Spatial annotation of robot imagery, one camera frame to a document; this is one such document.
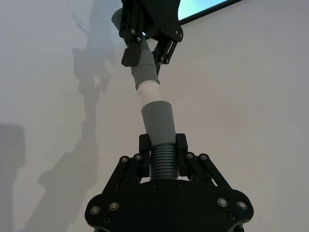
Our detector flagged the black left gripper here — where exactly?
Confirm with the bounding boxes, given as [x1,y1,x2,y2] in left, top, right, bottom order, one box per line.
[119,0,185,77]

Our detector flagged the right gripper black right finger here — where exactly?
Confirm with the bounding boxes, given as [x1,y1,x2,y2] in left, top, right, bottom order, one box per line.
[175,133,233,191]

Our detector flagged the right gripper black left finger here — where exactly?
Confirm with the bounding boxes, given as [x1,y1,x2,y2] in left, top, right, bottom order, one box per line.
[102,134,152,193]

